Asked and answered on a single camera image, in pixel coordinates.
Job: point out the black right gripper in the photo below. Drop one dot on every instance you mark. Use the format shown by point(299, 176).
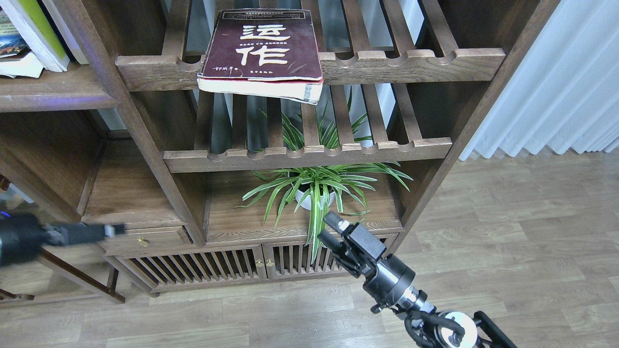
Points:
point(387, 280)

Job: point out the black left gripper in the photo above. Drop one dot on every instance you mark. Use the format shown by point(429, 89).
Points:
point(22, 237)

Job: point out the maroon book white characters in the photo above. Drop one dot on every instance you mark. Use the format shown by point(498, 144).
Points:
point(264, 52)

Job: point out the yellow green cover book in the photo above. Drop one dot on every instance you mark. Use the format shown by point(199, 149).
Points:
point(33, 25)

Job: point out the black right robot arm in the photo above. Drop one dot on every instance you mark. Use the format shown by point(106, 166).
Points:
point(453, 329)

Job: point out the white plant pot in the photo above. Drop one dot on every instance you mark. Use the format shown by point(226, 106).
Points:
point(304, 198)

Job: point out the green spider plant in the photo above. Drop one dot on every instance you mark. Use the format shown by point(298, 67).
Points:
point(280, 186)

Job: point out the dark wooden bookshelf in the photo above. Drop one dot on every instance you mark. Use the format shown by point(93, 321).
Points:
point(122, 139)

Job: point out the white pleated curtain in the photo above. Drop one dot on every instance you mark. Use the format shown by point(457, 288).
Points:
point(564, 95)

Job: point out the dark wooden side frame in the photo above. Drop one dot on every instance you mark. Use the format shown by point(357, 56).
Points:
point(60, 274)

